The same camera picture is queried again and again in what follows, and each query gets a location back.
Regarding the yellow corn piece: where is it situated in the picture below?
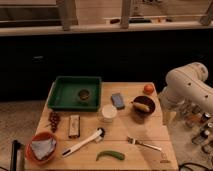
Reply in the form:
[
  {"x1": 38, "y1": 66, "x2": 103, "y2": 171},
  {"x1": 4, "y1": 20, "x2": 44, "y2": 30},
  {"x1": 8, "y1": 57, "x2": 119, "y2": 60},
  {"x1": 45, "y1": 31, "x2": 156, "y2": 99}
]
[{"x1": 133, "y1": 102, "x2": 150, "y2": 112}]

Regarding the orange fruit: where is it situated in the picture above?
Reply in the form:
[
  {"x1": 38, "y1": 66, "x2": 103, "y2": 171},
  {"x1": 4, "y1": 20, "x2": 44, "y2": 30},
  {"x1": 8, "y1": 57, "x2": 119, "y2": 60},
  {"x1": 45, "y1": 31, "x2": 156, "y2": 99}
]
[{"x1": 143, "y1": 84, "x2": 154, "y2": 95}]

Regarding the white paper cup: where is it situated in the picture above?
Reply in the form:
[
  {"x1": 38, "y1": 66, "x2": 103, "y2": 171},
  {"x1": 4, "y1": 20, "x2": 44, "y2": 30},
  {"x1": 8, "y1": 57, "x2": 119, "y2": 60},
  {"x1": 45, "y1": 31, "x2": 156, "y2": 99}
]
[{"x1": 100, "y1": 104, "x2": 117, "y2": 123}]

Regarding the green pea pod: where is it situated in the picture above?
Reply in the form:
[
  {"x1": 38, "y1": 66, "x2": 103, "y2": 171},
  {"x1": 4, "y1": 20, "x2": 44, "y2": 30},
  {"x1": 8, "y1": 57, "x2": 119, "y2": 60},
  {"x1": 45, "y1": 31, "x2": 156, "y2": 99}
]
[{"x1": 96, "y1": 150, "x2": 125, "y2": 161}]

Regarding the grey folded cloth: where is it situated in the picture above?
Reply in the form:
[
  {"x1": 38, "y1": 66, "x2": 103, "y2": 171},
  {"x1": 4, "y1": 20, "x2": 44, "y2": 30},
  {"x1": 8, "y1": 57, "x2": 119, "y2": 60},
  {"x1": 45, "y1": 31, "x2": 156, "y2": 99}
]
[{"x1": 30, "y1": 138, "x2": 56, "y2": 160}]

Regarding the blue sponge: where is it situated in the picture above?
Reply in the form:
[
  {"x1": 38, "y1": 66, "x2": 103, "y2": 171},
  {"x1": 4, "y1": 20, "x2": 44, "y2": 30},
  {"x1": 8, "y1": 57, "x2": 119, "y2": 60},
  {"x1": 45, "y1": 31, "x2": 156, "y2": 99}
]
[{"x1": 111, "y1": 93, "x2": 125, "y2": 110}]

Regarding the black floor cable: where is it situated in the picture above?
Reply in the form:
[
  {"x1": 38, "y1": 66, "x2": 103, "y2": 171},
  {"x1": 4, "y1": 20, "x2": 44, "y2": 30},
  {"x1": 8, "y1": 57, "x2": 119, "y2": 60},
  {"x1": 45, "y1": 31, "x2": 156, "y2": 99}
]
[{"x1": 178, "y1": 161, "x2": 213, "y2": 171}]

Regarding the silver metal fork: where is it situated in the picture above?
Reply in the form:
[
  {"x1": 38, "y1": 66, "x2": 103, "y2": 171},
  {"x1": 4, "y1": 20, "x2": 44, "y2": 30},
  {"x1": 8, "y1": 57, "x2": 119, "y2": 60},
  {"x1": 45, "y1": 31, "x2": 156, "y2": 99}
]
[{"x1": 127, "y1": 136, "x2": 162, "y2": 151}]

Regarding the dark red grape bunch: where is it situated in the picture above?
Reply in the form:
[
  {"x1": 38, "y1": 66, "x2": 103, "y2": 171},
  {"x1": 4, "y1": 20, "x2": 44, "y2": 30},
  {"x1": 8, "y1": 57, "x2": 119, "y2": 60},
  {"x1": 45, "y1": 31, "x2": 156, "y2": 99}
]
[{"x1": 48, "y1": 111, "x2": 60, "y2": 133}]

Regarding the brown rectangular bar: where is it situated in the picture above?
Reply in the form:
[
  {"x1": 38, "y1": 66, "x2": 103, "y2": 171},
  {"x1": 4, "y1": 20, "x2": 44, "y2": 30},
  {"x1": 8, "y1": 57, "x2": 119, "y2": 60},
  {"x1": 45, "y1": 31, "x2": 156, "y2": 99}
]
[{"x1": 68, "y1": 115, "x2": 80, "y2": 138}]

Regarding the green plastic tray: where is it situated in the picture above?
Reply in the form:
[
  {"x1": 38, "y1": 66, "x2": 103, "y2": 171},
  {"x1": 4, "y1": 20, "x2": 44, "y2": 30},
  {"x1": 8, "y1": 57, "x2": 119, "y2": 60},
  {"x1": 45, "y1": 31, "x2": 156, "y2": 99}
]
[{"x1": 47, "y1": 76, "x2": 102, "y2": 112}]

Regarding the orange plastic bowl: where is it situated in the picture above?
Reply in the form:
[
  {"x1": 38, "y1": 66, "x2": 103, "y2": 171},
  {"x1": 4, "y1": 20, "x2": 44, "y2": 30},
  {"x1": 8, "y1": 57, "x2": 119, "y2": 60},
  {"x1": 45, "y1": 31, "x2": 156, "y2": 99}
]
[{"x1": 25, "y1": 132, "x2": 57, "y2": 165}]

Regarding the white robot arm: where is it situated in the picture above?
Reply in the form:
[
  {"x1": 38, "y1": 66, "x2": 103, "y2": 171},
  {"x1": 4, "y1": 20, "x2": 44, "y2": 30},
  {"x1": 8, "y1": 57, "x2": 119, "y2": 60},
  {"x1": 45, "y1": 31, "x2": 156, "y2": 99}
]
[{"x1": 158, "y1": 62, "x2": 213, "y2": 125}]

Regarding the dark brown bowl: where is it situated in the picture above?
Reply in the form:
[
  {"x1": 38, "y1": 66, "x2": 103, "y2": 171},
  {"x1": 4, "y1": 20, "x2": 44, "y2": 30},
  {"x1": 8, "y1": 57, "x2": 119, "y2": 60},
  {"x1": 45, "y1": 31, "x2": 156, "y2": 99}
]
[{"x1": 132, "y1": 96, "x2": 155, "y2": 117}]

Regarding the white handled dish brush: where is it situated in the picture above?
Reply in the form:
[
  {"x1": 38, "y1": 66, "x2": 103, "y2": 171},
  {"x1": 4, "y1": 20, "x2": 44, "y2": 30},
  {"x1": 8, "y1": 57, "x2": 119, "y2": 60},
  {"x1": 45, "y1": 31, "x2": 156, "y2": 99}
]
[{"x1": 62, "y1": 128, "x2": 105, "y2": 157}]

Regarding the black chair frame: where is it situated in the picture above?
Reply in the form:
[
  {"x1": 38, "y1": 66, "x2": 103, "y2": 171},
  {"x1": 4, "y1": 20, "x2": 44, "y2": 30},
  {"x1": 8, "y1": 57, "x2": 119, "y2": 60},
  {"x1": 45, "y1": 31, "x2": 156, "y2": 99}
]
[{"x1": 9, "y1": 140, "x2": 25, "y2": 171}]

